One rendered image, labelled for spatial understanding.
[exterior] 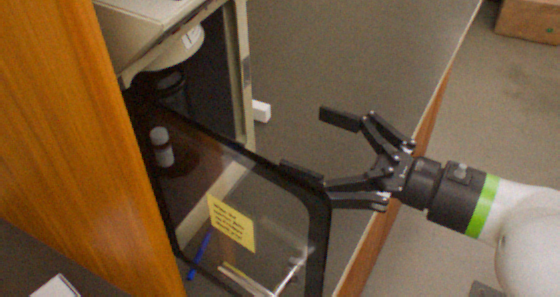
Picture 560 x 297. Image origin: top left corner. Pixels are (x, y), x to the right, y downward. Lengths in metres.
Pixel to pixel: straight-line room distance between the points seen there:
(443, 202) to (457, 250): 1.51
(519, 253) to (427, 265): 1.55
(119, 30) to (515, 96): 2.65
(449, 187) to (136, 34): 0.43
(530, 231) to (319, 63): 0.93
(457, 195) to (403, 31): 0.95
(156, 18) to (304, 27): 1.06
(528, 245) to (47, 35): 0.51
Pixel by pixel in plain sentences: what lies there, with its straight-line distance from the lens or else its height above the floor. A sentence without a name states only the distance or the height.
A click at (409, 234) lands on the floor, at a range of 2.16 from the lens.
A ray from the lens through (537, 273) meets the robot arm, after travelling 0.55.
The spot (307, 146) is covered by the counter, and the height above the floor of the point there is 0.94.
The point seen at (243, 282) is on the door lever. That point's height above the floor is 1.21.
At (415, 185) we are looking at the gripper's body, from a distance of 0.68.
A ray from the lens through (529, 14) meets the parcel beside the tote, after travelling 3.41.
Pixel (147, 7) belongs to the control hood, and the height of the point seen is 1.51.
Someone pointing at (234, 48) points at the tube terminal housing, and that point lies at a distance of 0.91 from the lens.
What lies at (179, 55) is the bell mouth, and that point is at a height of 1.33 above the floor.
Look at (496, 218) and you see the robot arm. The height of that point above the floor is 1.25.
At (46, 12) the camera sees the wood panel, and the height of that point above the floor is 1.55.
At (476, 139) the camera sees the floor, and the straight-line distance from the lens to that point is 2.64.
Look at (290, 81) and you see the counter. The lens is 1.30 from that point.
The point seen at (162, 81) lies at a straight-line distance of 0.83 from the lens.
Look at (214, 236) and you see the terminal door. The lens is 0.71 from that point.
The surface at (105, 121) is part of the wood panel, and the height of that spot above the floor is 1.43.
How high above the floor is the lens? 1.76
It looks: 45 degrees down
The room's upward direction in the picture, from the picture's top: straight up
